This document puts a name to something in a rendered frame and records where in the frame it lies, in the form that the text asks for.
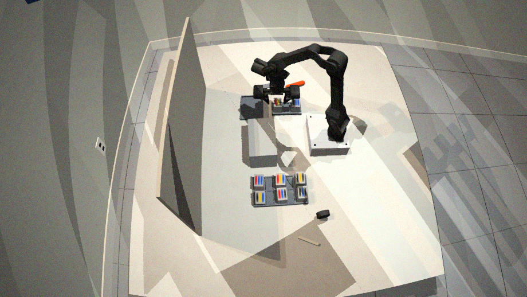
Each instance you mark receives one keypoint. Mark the grey flat panel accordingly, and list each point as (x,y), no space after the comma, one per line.
(178,184)

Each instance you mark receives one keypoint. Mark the black short cylinder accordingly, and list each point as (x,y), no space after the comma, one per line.
(323,214)

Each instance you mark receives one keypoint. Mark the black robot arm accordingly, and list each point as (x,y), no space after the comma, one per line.
(335,66)

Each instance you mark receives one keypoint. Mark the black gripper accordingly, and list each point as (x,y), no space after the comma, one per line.
(291,92)

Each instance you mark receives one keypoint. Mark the white tag with red and blue stripes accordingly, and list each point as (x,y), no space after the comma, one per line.
(258,182)

